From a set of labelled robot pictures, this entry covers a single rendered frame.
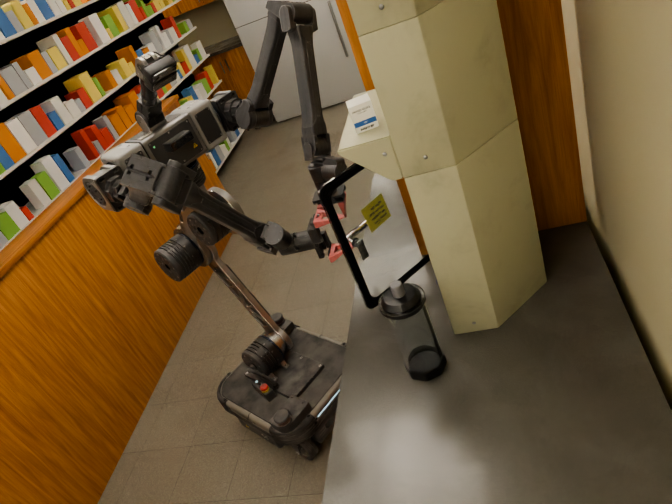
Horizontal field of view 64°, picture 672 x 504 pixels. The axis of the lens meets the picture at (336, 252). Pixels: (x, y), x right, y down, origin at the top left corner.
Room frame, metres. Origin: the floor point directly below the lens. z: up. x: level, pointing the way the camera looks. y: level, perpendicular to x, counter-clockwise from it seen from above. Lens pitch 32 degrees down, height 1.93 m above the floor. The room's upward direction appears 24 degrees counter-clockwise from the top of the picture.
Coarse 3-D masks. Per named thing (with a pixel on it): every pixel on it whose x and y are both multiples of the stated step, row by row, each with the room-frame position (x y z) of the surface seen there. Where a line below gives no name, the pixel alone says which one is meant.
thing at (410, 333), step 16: (416, 304) 0.90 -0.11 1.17; (400, 320) 0.90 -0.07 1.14; (416, 320) 0.89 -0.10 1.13; (400, 336) 0.91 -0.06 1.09; (416, 336) 0.89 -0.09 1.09; (432, 336) 0.91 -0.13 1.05; (416, 352) 0.90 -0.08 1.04; (432, 352) 0.90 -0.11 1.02; (416, 368) 0.90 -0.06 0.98; (432, 368) 0.89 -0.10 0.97
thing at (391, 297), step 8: (392, 288) 0.93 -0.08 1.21; (400, 288) 0.93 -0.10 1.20; (408, 288) 0.94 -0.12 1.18; (416, 288) 0.94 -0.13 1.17; (384, 296) 0.95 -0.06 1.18; (392, 296) 0.94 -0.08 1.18; (400, 296) 0.92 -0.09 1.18; (408, 296) 0.92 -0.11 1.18; (416, 296) 0.91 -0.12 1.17; (384, 304) 0.93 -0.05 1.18; (392, 304) 0.91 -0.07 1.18; (400, 304) 0.90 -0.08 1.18; (408, 304) 0.90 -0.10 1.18; (392, 312) 0.91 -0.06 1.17
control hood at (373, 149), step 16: (352, 128) 1.12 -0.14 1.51; (384, 128) 1.05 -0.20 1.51; (352, 144) 1.04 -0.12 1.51; (368, 144) 1.01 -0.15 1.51; (384, 144) 1.00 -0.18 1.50; (352, 160) 1.03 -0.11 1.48; (368, 160) 1.02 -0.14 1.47; (384, 160) 1.01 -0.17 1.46; (384, 176) 1.01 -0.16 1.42; (400, 176) 1.00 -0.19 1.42
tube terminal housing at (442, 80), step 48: (480, 0) 1.02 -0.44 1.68; (384, 48) 0.98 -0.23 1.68; (432, 48) 0.96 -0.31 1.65; (480, 48) 1.01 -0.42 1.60; (384, 96) 0.99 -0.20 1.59; (432, 96) 0.96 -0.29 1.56; (480, 96) 1.00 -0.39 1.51; (432, 144) 0.97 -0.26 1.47; (480, 144) 0.99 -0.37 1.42; (432, 192) 0.98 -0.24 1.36; (480, 192) 0.98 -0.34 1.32; (528, 192) 1.03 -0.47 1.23; (432, 240) 0.99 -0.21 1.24; (480, 240) 0.96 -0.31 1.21; (528, 240) 1.02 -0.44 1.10; (480, 288) 0.96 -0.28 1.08; (528, 288) 1.01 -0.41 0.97
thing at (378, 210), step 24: (336, 192) 1.18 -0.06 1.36; (360, 192) 1.20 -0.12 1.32; (384, 192) 1.23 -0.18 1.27; (408, 192) 1.26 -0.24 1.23; (360, 216) 1.19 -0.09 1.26; (384, 216) 1.22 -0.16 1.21; (408, 216) 1.25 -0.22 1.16; (384, 240) 1.21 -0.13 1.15; (408, 240) 1.24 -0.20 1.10; (360, 264) 1.17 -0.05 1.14; (384, 264) 1.20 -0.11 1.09; (408, 264) 1.23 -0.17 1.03; (384, 288) 1.19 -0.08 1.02
